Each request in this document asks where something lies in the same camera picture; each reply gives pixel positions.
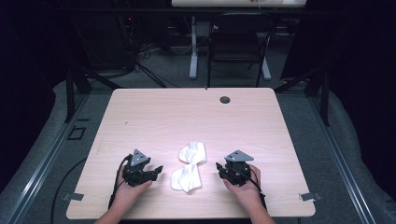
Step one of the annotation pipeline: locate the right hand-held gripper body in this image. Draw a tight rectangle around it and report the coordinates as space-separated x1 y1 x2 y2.
224 149 255 187

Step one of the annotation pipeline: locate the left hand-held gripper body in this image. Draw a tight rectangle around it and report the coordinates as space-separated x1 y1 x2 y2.
121 148 152 188

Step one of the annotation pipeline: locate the white ankle sock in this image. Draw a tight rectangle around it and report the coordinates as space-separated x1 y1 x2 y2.
178 141 208 165
170 163 203 193

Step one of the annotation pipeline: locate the person's left hand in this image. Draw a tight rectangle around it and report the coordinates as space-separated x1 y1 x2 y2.
113 167 153 204

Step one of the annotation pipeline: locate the person's right hand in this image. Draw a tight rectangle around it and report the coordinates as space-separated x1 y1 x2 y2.
223 164 264 208

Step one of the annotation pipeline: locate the black metal stand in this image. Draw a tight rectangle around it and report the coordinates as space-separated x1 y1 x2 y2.
64 64 122 123
274 66 331 127

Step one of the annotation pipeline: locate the white standing desk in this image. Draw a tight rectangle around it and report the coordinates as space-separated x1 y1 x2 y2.
171 0 307 81

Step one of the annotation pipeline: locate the black folding chair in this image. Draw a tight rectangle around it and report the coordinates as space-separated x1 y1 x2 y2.
206 12 278 88

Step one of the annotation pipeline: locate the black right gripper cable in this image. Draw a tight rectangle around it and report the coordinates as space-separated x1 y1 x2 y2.
230 167 268 209

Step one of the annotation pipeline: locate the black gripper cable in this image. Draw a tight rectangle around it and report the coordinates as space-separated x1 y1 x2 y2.
230 167 268 209
107 154 132 210

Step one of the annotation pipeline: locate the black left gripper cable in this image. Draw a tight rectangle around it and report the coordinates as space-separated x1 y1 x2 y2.
107 154 132 210

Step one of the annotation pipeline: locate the grey table bracket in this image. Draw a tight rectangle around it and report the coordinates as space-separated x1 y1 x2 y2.
299 191 323 202
63 192 85 202

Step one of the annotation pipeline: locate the aluminium rail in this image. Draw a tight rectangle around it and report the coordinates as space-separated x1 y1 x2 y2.
307 96 377 224
6 92 92 224

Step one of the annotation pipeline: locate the bundle of black cables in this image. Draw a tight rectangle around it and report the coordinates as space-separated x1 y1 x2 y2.
118 15 181 89

